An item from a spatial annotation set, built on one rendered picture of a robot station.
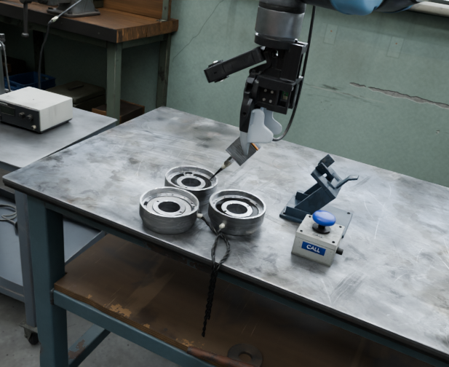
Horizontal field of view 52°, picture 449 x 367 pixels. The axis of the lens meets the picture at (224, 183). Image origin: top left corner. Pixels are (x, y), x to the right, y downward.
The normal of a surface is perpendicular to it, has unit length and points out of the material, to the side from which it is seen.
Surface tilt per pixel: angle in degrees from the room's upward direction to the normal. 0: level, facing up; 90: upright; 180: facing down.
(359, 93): 90
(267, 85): 90
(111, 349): 0
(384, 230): 0
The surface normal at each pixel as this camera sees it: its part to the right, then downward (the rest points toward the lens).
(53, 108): 0.93, 0.27
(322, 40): -0.41, 0.37
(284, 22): 0.08, 0.47
